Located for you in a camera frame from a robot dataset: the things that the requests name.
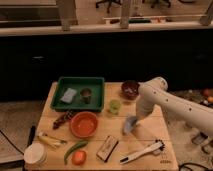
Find grey sponge cloth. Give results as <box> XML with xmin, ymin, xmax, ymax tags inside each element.
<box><xmin>61</xmin><ymin>88</ymin><xmax>77</xmax><ymax>103</ymax></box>

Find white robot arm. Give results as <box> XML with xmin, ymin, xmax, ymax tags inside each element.
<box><xmin>136</xmin><ymin>77</ymin><xmax>213</xmax><ymax>136</ymax></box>

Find light grey towel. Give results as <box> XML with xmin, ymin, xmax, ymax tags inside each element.
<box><xmin>123</xmin><ymin>116</ymin><xmax>138</xmax><ymax>134</ymax></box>

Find small metal cup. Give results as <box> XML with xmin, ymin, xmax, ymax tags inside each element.
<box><xmin>80</xmin><ymin>88</ymin><xmax>92</xmax><ymax>104</ymax></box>

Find small green cup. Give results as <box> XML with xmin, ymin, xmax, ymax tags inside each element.
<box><xmin>109</xmin><ymin>100</ymin><xmax>121</xmax><ymax>114</ymax></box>

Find red orange bowl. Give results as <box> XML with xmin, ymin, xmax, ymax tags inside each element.
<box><xmin>69</xmin><ymin>111</ymin><xmax>98</xmax><ymax>138</ymax></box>

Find green chili pepper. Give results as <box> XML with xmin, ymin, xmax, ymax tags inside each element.
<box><xmin>64</xmin><ymin>140</ymin><xmax>88</xmax><ymax>165</ymax></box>

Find black cable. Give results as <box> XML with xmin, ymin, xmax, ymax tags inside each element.
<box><xmin>0</xmin><ymin>129</ymin><xmax>25</xmax><ymax>156</ymax></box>

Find white dish brush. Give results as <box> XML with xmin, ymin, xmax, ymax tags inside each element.
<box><xmin>120</xmin><ymin>140</ymin><xmax>165</xmax><ymax>164</ymax></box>

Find wooden block brush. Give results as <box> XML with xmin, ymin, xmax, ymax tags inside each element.
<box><xmin>96</xmin><ymin>135</ymin><xmax>119</xmax><ymax>162</ymax></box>

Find orange tomato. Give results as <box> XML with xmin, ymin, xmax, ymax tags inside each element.
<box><xmin>72</xmin><ymin>150</ymin><xmax>87</xmax><ymax>165</ymax></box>

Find green plastic tray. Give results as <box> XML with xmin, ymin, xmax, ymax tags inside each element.
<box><xmin>51</xmin><ymin>77</ymin><xmax>105</xmax><ymax>112</ymax></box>

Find dark brown bowl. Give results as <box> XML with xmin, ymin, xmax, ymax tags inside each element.
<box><xmin>121</xmin><ymin>80</ymin><xmax>140</xmax><ymax>100</ymax></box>

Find yellow banana peel toy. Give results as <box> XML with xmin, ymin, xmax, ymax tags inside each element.
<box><xmin>37</xmin><ymin>132</ymin><xmax>66</xmax><ymax>148</ymax></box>

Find dark red dried pepper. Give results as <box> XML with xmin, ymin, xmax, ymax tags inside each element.
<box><xmin>53</xmin><ymin>111</ymin><xmax>73</xmax><ymax>129</ymax></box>

